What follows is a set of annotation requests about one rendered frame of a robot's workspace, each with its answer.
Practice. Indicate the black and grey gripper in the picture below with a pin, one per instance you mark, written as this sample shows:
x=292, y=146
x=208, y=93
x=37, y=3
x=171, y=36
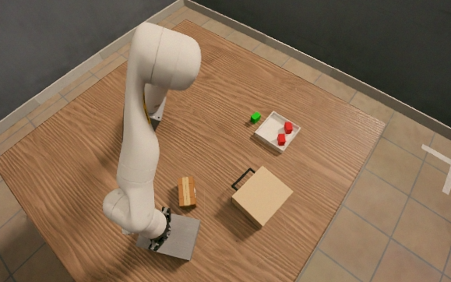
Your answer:
x=156, y=243

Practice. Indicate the red block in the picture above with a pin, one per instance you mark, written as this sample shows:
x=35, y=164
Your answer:
x=281, y=140
x=288, y=128

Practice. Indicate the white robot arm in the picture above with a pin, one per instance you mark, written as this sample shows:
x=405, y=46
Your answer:
x=162, y=58

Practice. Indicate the light wooden cabinet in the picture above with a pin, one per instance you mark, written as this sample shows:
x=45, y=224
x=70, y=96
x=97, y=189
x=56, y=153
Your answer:
x=261, y=196

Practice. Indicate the grey lid with small knob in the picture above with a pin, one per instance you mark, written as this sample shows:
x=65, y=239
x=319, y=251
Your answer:
x=182, y=237

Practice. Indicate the small green block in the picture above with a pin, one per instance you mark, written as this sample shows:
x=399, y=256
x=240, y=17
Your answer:
x=255, y=117

